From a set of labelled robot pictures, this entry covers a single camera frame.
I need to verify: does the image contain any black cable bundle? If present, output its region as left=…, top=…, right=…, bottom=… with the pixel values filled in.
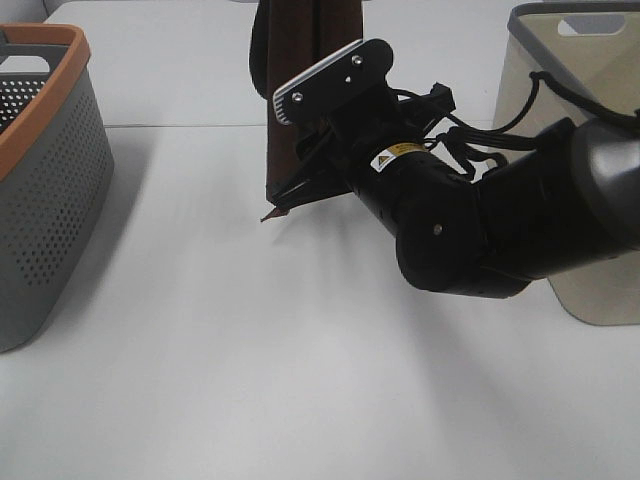
left=394, top=70, right=640, bottom=176

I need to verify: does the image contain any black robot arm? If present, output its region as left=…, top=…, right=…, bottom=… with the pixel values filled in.
left=270, top=83, right=639, bottom=298

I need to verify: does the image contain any brown towel with white label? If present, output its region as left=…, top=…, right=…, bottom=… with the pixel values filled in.
left=249, top=1, right=363, bottom=204

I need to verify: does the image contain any black wrist camera silver edge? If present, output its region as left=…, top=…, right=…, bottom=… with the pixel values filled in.
left=272, top=38, right=394, bottom=125

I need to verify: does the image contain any grey perforated basket orange rim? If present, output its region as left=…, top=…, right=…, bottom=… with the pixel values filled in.
left=1, top=23, right=114, bottom=352

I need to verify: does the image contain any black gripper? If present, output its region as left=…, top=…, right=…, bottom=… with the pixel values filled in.
left=268, top=84, right=425, bottom=208

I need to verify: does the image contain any beige basket grey rim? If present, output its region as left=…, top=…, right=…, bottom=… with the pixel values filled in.
left=494, top=1, right=639, bottom=326

